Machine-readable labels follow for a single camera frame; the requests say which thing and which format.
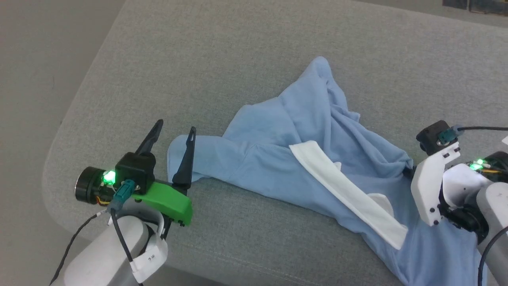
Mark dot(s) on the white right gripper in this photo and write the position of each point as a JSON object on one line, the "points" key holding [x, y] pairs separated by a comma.
{"points": [[424, 186]]}

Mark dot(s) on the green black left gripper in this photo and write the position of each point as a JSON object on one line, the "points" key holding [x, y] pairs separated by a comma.
{"points": [[166, 202]]}

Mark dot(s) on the light blue shirt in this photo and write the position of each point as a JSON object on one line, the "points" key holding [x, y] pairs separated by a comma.
{"points": [[309, 127]]}

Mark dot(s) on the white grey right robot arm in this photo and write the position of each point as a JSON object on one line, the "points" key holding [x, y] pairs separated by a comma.
{"points": [[492, 206]]}

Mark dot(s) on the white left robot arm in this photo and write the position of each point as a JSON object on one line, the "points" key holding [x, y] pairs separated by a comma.
{"points": [[103, 254]]}

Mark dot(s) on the grey fabric sofa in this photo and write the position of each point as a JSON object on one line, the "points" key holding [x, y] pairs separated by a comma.
{"points": [[198, 59]]}

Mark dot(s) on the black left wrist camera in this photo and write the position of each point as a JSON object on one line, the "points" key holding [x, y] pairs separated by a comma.
{"points": [[133, 171]]}

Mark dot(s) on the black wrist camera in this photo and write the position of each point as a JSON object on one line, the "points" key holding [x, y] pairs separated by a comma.
{"points": [[428, 139], [133, 171]]}

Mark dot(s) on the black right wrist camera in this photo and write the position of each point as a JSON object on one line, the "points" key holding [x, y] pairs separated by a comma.
{"points": [[428, 139]]}

